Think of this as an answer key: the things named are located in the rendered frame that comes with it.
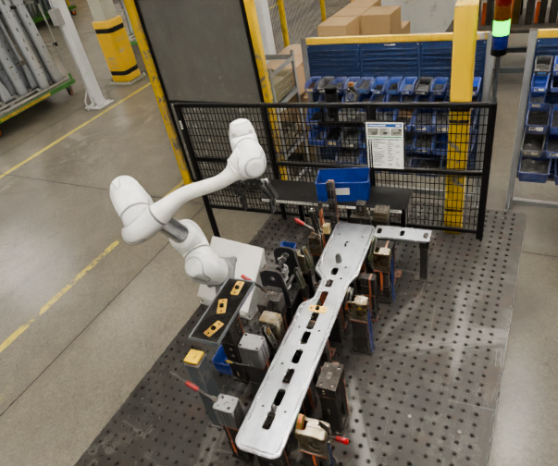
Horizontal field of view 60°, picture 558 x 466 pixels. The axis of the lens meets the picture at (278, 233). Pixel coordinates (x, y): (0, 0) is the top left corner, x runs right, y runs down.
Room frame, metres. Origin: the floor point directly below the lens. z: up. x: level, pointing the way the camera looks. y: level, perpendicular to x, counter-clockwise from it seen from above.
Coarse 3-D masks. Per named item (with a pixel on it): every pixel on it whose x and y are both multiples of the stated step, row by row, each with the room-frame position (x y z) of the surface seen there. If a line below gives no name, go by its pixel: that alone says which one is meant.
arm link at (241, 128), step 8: (240, 120) 1.76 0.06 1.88; (248, 120) 1.76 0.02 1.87; (232, 128) 1.73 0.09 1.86; (240, 128) 1.72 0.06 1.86; (248, 128) 1.73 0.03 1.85; (232, 136) 1.73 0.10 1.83; (240, 136) 1.71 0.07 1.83; (248, 136) 1.70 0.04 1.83; (256, 136) 1.75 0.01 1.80; (232, 144) 1.71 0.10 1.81
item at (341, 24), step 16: (368, 0) 6.89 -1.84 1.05; (336, 16) 6.43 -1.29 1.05; (352, 16) 6.27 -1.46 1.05; (368, 16) 6.16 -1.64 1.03; (384, 16) 6.04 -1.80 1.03; (400, 16) 6.27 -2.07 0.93; (320, 32) 6.13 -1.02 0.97; (336, 32) 6.00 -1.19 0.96; (352, 32) 6.05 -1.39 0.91; (368, 32) 6.17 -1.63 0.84; (384, 32) 6.04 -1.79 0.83; (400, 32) 6.27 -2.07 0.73
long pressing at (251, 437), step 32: (352, 224) 2.12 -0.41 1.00; (320, 256) 1.90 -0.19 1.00; (352, 256) 1.85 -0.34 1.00; (320, 288) 1.67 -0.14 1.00; (320, 320) 1.47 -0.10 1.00; (288, 352) 1.33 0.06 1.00; (320, 352) 1.30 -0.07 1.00; (288, 384) 1.18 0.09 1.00; (256, 416) 1.06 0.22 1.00; (288, 416) 1.04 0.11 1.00; (256, 448) 0.94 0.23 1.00
